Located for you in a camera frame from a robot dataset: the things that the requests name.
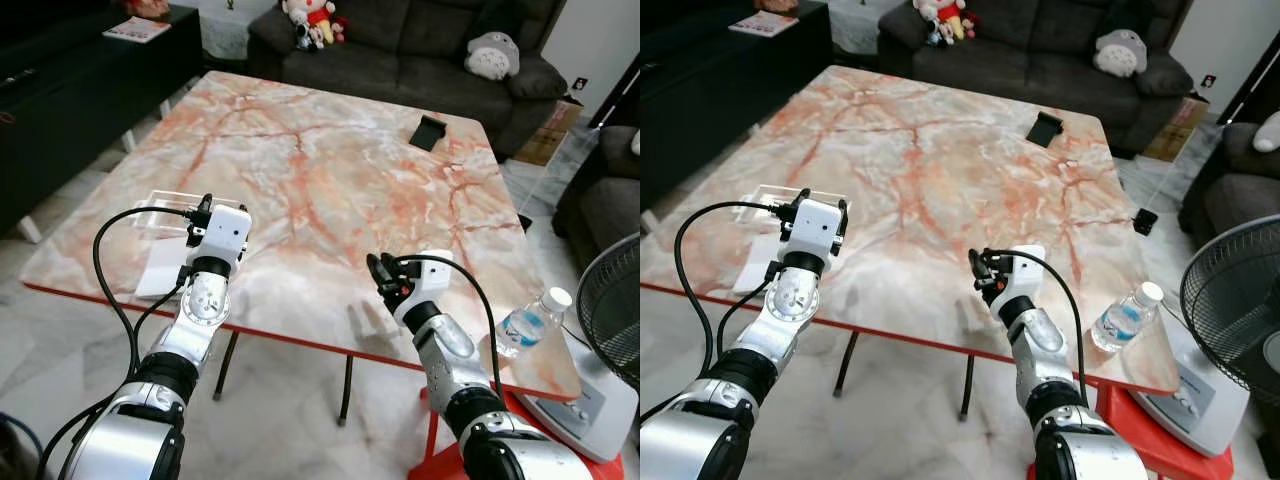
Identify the red shirt boy doll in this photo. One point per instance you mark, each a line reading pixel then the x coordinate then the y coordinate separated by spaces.
pixel 315 20
pixel 945 16

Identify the dark grey armchair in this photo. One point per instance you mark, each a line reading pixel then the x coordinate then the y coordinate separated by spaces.
pixel 1240 185
pixel 605 200

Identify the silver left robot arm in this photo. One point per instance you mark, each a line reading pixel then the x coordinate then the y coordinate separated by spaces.
pixel 745 400
pixel 150 420

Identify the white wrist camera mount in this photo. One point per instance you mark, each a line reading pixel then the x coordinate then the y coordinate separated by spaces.
pixel 818 225
pixel 432 275
pixel 1025 270
pixel 226 232

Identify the white lace covered stool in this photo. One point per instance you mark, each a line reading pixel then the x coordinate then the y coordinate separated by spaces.
pixel 860 30
pixel 232 35

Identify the brown cardboard box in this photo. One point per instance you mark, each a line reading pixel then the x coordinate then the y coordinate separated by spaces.
pixel 548 135
pixel 1177 130

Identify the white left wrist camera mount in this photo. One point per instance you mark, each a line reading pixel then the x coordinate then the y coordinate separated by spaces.
pixel 226 232
pixel 818 225

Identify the grey round plush toy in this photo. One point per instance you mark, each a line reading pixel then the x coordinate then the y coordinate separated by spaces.
pixel 1120 55
pixel 492 58

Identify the orange ornament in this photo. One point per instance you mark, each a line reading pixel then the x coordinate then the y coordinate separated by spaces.
pixel 776 5
pixel 148 8

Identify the clear plastic water bottle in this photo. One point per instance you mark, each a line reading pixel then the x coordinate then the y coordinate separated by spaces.
pixel 528 323
pixel 1125 318

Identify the small black plug adapter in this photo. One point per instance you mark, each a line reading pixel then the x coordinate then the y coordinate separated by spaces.
pixel 526 221
pixel 1146 221

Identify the marble pattern folding table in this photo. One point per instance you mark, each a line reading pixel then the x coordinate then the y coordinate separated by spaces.
pixel 930 180
pixel 330 190

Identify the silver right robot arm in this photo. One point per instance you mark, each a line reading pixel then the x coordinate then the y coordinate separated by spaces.
pixel 1060 410
pixel 470 400

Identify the white cushion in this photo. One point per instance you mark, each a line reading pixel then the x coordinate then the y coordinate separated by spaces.
pixel 636 142
pixel 1268 132

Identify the white and pink magazine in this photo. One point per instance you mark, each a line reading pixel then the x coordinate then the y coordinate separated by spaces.
pixel 764 23
pixel 138 29

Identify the black low TV console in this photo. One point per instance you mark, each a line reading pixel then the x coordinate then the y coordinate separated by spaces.
pixel 720 100
pixel 80 110

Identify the white paper scrap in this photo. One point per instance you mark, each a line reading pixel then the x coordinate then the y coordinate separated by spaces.
pixel 752 270
pixel 160 275

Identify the black fan with white base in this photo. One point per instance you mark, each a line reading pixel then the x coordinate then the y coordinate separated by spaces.
pixel 612 300
pixel 1225 300

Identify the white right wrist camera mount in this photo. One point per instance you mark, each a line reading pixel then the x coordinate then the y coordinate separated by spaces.
pixel 1025 270
pixel 432 275

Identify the red plastic stool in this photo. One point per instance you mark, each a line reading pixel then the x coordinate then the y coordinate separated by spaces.
pixel 1170 455
pixel 545 465

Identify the clear plastic tray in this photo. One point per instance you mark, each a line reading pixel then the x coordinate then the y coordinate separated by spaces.
pixel 160 210
pixel 765 195

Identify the dark grey sofa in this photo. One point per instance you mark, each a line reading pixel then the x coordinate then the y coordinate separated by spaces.
pixel 410 60
pixel 1040 55

